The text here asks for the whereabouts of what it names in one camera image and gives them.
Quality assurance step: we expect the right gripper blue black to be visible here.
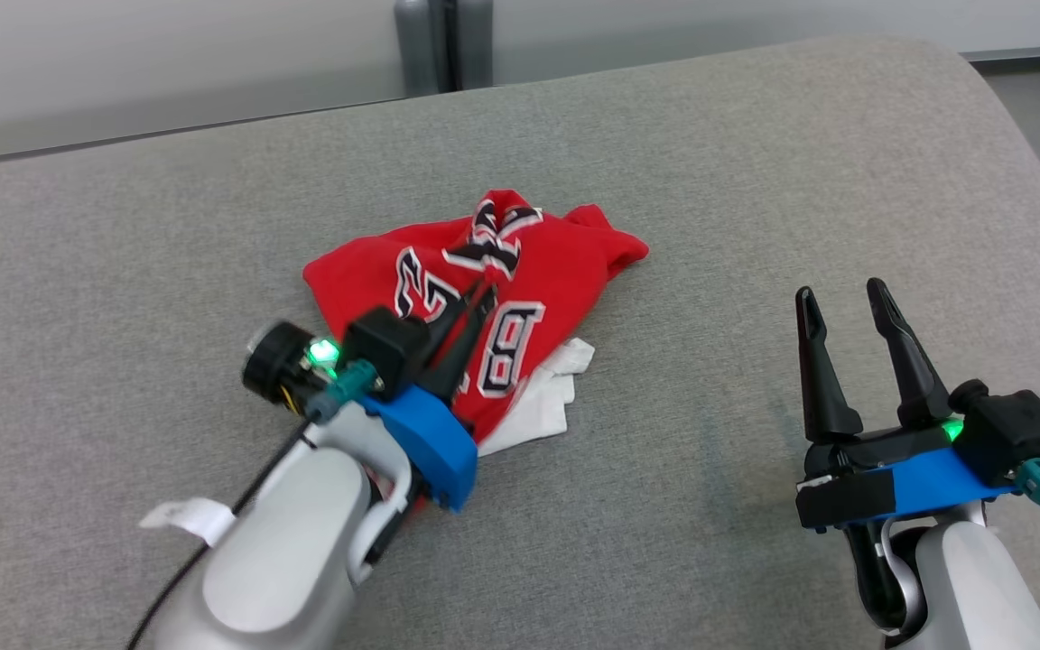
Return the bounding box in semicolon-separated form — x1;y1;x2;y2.
795;277;1017;534

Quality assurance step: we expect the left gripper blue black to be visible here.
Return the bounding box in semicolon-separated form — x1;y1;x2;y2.
357;283;499;514

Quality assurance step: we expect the red Bulls 23 jersey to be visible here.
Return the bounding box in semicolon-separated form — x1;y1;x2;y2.
303;188;650;457

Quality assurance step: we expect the left black round gripper motor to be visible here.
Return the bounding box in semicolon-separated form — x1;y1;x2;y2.
242;320;340;416

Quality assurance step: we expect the left teal cable connector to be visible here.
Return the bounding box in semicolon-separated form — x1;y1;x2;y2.
308;359;381;425

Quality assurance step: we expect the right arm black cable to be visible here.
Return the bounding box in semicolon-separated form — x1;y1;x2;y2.
845;519;914;637

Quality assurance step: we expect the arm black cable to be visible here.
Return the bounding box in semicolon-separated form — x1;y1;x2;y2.
845;519;914;637
125;420;318;650

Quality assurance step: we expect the grey partition post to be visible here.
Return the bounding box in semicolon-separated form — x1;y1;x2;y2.
394;0;494;98

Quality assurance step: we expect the white cable label tag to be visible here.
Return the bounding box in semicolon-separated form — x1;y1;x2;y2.
139;497;237;547

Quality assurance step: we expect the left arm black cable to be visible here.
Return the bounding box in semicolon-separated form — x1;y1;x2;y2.
125;420;318;650

